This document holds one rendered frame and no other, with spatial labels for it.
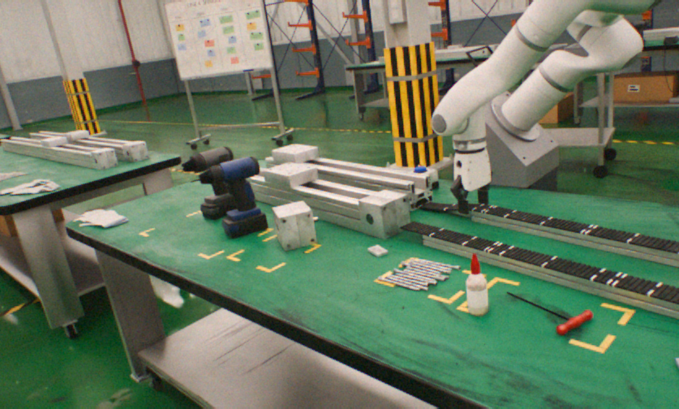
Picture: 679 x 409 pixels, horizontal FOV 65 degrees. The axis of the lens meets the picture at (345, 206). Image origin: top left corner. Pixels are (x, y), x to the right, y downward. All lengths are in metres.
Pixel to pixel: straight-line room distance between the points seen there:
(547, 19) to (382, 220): 0.60
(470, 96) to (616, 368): 0.67
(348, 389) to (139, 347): 0.92
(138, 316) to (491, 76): 1.62
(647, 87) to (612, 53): 4.53
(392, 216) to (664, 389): 0.77
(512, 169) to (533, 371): 0.93
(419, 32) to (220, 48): 3.33
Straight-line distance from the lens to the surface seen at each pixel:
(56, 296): 3.05
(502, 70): 1.30
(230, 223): 1.59
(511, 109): 1.79
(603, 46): 1.67
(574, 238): 1.34
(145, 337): 2.34
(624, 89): 6.24
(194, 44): 7.64
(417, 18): 4.79
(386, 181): 1.63
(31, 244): 2.96
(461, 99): 1.30
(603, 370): 0.92
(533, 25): 1.24
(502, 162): 1.74
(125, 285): 2.24
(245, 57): 7.19
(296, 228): 1.42
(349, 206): 1.50
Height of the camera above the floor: 1.31
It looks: 18 degrees down
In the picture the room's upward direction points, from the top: 8 degrees counter-clockwise
